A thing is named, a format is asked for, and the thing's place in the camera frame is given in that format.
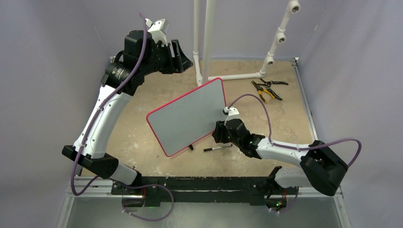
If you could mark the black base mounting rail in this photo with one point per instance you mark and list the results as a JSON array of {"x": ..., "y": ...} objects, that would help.
[{"x": 256, "y": 191}]

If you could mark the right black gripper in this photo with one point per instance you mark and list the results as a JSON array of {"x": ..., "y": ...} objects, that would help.
[{"x": 219, "y": 133}]

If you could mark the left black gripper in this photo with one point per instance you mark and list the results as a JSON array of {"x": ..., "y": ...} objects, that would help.
[{"x": 180, "y": 64}]

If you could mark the yellow-handled pliers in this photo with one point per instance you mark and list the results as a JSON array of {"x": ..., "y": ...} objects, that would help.
[{"x": 261, "y": 90}]

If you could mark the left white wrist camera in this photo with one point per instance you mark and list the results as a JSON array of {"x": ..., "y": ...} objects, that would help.
[{"x": 158, "y": 30}]

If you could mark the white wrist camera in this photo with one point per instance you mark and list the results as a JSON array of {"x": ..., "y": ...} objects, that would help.
[
  {"x": 231, "y": 113},
  {"x": 158, "y": 30}
]

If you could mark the red-framed whiteboard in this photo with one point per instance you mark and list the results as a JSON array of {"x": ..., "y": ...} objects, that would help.
[{"x": 188, "y": 118}]

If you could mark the black whiteboard marker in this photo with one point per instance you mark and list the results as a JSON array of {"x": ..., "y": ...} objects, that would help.
[{"x": 217, "y": 148}]

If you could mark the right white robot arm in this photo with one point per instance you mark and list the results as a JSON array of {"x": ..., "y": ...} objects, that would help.
[{"x": 315, "y": 164}]

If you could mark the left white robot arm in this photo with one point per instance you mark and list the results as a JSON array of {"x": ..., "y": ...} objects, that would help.
[{"x": 143, "y": 54}]

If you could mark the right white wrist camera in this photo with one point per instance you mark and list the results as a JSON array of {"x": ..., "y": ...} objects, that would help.
[{"x": 231, "y": 113}]

